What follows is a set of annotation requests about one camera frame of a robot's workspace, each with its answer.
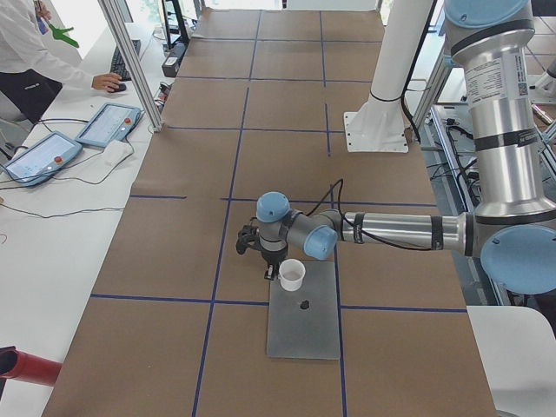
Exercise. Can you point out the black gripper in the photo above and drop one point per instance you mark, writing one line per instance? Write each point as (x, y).
(272, 256)

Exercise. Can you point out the white ceramic cup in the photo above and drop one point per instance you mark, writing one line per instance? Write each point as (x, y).
(291, 274)

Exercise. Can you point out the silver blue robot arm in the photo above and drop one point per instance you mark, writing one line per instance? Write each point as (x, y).
(512, 230)

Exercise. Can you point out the brown paper table cover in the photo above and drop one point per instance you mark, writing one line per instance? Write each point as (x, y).
(177, 321)

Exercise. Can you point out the white folded cloth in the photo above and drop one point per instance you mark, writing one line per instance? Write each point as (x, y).
(116, 152)

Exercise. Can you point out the far blue teach pendant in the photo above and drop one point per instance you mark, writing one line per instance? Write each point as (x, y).
(112, 122)

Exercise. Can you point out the blue teach pendant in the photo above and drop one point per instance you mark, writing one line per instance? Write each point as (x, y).
(41, 161)
(112, 122)

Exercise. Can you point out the black box device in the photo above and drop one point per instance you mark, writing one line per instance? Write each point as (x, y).
(173, 60)

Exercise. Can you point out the black computer mouse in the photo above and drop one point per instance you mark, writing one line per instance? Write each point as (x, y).
(119, 88)

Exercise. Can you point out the near blue teach pendant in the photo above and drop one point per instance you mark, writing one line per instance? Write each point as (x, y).
(41, 161)

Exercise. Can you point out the black keyboard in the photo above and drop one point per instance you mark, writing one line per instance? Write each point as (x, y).
(117, 66)

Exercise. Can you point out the red cylinder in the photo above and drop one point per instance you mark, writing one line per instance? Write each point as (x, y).
(21, 366)

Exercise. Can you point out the person in white shirt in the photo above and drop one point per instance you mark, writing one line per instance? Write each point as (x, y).
(31, 76)

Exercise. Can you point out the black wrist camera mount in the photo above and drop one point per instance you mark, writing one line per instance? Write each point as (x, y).
(248, 238)

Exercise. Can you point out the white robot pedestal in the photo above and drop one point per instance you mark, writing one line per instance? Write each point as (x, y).
(378, 126)

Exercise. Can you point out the aluminium frame post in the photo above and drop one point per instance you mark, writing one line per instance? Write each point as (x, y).
(115, 21)

